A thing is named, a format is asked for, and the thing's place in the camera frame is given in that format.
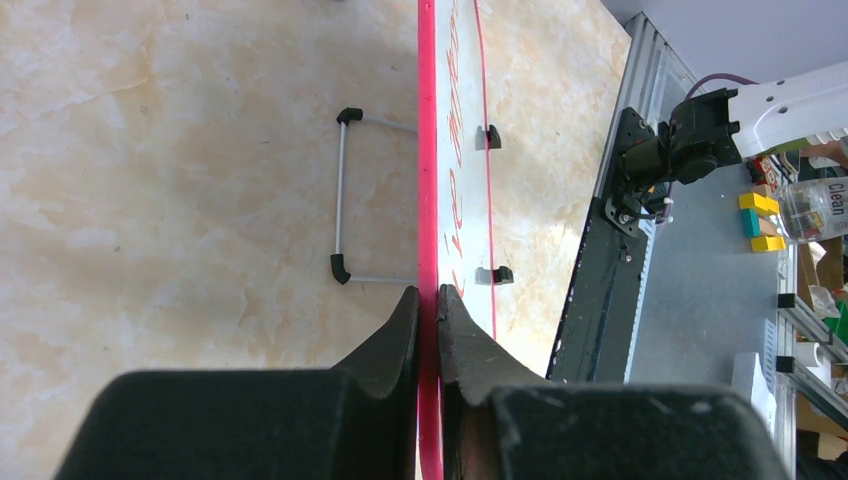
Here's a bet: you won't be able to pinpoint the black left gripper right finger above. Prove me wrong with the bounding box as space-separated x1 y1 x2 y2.
437 285 788 479

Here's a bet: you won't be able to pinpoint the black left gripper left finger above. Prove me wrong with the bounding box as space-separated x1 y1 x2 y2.
57 287 419 479

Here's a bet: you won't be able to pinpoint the black whiteboard clip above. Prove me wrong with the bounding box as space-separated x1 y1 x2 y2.
474 124 502 151
475 266 514 286

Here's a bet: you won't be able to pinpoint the pink framed whiteboard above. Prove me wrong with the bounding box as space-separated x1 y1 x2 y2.
417 1 496 479

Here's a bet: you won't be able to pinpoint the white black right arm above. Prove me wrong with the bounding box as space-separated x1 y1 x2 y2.
619 63 847 191

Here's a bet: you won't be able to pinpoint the yellow teal toy blocks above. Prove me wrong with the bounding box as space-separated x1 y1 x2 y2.
738 192 787 253

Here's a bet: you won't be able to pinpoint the clear plastic bottle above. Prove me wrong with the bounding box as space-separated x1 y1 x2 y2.
775 177 847 244

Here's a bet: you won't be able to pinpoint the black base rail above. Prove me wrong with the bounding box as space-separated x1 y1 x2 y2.
546 107 653 384

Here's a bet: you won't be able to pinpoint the grey wire whiteboard stand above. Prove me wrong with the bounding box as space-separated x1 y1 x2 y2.
329 106 418 285

